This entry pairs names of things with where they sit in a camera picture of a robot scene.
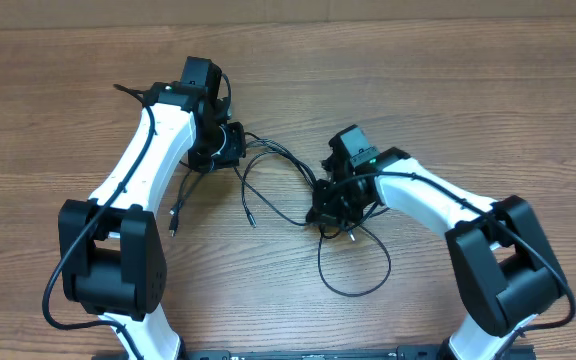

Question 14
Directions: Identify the black usb cable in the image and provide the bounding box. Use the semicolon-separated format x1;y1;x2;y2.
167;131;393;299

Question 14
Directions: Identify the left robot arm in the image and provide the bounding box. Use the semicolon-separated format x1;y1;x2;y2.
42;57;246;359

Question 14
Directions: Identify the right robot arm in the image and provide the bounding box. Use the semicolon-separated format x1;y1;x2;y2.
306;125;576;359

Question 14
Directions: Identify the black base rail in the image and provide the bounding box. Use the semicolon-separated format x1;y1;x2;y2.
92;343;537;360

